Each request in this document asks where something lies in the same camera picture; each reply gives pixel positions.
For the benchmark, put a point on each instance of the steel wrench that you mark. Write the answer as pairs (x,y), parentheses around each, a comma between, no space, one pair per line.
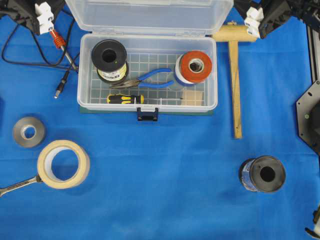
(35,179)

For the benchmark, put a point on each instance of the yellow black screwdriver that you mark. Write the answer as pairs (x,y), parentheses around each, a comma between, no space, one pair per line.
(134,99)

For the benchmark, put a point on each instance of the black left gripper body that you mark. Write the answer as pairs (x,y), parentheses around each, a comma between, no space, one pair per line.
(36,15)

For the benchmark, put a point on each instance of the beige masking tape roll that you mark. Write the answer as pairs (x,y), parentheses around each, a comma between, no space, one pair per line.
(45,159)

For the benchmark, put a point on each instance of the blue handled pliers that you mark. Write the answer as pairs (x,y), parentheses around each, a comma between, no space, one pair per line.
(139,81)

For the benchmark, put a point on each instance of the orange handled soldering iron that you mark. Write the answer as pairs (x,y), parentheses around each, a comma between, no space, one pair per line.
(60,43)

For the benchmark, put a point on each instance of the black spool in box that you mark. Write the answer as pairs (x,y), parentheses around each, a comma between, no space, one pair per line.
(109,57)

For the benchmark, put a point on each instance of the black wire spool outside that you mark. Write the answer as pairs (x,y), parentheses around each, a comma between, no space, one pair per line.
(264,174)

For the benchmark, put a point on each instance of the grey tape roll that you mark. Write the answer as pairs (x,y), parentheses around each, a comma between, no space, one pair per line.
(28,132)

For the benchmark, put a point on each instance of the red tape roll in box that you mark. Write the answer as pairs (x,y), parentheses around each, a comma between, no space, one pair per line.
(192,68)

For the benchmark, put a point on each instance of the wooden mallet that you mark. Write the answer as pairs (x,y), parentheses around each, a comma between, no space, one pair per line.
(233,34)

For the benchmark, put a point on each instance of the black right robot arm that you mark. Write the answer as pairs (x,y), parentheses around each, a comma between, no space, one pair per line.
(308,105)

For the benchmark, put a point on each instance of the clear plastic tool box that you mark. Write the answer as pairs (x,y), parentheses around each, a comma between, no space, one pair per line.
(154,33)

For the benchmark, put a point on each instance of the dark blue box latch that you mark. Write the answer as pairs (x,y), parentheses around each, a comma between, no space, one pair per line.
(150,116)

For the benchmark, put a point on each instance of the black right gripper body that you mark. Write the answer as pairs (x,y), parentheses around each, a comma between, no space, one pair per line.
(262,18)

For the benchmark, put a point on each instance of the blue cloth table cover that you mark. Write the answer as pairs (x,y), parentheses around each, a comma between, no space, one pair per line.
(174,179)

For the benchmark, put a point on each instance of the black aluminium frame rail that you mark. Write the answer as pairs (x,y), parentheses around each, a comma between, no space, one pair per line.
(313,39)

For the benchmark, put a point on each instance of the black white object corner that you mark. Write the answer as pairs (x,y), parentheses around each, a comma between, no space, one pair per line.
(315,233)

